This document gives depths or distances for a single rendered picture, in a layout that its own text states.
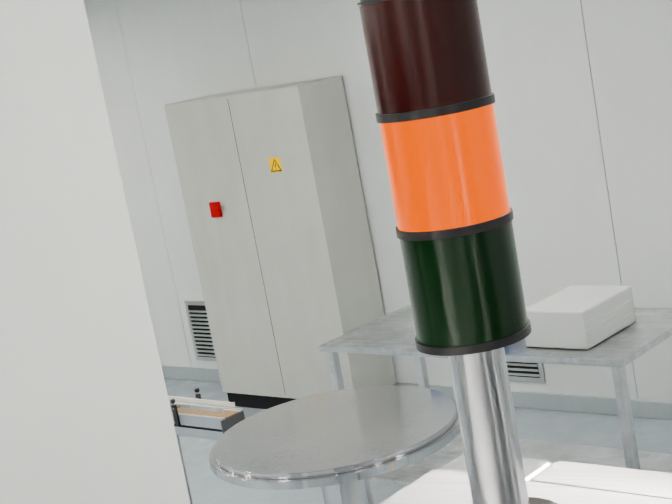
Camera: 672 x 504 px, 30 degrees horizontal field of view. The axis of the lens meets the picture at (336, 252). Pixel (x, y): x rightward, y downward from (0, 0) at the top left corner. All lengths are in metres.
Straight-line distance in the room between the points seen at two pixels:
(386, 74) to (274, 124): 7.00
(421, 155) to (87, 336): 1.67
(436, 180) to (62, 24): 1.68
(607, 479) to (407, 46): 0.25
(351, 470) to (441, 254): 3.70
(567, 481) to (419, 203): 0.19
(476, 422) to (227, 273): 7.57
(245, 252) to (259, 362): 0.74
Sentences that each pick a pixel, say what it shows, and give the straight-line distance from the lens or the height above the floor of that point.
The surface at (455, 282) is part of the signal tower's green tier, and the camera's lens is 0.52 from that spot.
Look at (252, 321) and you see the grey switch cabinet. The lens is 8.07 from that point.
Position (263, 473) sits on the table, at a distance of 4.29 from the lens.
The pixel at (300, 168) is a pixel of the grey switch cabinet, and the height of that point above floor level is 1.57.
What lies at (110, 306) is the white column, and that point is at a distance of 2.18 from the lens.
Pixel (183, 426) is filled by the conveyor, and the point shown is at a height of 0.88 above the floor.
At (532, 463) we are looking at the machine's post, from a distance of 0.68.
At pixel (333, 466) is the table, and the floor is 0.93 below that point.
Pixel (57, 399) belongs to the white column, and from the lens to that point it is 2.12.
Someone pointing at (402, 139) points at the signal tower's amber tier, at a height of 2.29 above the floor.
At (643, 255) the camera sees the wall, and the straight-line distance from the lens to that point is 6.73.
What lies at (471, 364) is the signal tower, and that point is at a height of 2.19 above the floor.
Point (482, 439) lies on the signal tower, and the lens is 0.55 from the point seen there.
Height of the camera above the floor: 2.34
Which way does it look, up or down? 10 degrees down
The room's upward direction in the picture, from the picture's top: 10 degrees counter-clockwise
